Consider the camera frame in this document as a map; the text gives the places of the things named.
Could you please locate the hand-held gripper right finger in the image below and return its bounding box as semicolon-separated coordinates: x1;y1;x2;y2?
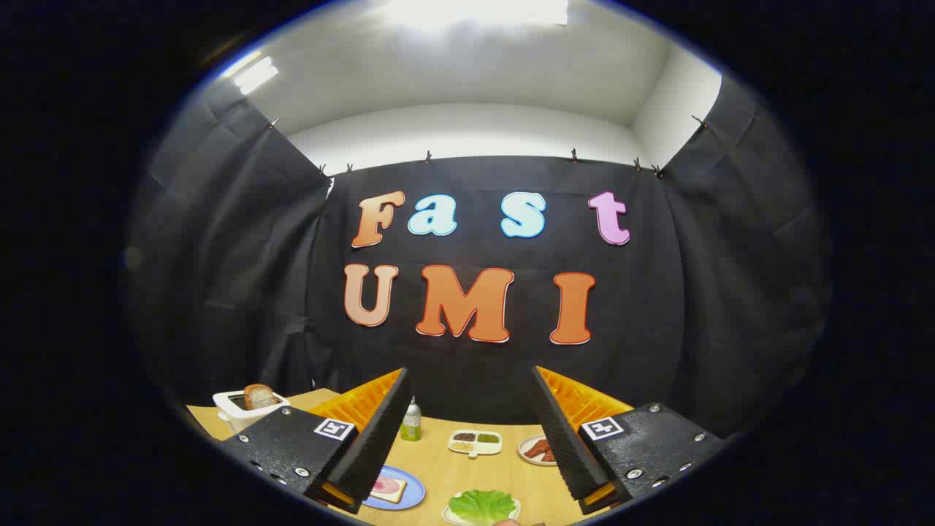
531;365;724;516

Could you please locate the white oval plate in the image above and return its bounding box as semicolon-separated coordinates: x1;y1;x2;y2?
518;435;560;467

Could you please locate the white divided dish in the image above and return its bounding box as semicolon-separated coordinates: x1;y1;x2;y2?
448;430;503;459

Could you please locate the large ceiling light panel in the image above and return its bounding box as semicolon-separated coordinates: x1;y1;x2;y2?
380;0;569;28

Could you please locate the green label metal bottle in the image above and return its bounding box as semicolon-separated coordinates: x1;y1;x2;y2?
400;397;422;442

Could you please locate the white toaster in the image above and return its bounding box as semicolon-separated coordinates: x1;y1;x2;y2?
213;386;291;435

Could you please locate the white rounded square plate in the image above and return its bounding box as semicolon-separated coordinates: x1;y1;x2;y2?
442;497;522;526

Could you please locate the bread slice with ham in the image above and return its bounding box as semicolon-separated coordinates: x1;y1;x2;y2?
367;475;408;505

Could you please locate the black backdrop cloth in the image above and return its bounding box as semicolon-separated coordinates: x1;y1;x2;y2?
124;73;833;439

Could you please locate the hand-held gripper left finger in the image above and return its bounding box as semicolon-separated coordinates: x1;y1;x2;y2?
219;367;413;514

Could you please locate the blue plate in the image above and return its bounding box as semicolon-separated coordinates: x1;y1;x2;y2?
362;465;426;511

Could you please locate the green lettuce leaf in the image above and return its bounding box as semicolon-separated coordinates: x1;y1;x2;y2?
449;490;517;525

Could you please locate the small ceiling light panel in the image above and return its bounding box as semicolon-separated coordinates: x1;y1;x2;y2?
232;57;280;96

